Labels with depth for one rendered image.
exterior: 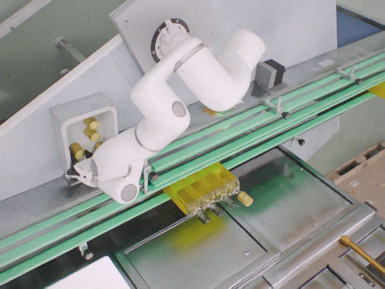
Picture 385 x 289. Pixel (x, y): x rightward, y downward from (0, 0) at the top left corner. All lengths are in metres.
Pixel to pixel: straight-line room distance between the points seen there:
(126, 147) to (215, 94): 0.26
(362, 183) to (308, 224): 3.75
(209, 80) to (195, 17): 0.57
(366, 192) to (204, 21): 4.13
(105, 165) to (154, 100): 0.23
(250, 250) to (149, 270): 0.35
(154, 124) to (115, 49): 0.47
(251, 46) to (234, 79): 0.19
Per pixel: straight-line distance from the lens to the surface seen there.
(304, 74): 1.93
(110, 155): 1.02
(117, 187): 1.12
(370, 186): 5.44
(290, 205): 1.74
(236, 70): 0.93
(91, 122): 1.32
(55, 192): 1.43
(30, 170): 1.42
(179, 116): 0.89
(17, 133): 1.32
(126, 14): 1.26
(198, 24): 1.45
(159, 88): 0.89
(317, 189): 1.83
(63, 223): 1.37
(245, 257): 1.49
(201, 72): 0.88
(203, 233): 1.53
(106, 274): 1.44
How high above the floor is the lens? 1.79
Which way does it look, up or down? 36 degrees down
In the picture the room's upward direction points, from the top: 131 degrees clockwise
